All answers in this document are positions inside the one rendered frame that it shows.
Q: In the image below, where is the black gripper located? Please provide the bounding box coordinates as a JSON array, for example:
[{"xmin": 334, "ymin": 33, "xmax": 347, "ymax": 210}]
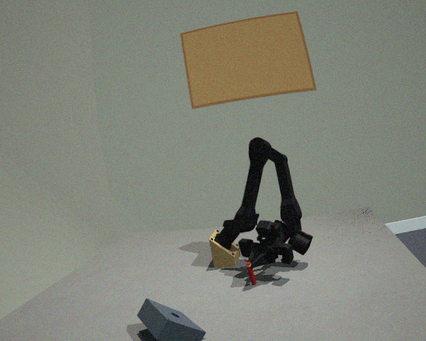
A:
[{"xmin": 239, "ymin": 233, "xmax": 294, "ymax": 268}]

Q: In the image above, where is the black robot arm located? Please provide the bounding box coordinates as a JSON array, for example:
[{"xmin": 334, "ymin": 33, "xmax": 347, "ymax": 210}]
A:
[{"xmin": 214, "ymin": 137, "xmax": 313, "ymax": 255}]

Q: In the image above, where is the red cylinder with white band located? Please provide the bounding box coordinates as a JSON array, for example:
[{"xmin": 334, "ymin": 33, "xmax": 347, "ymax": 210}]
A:
[{"xmin": 246, "ymin": 262, "xmax": 256, "ymax": 285}]

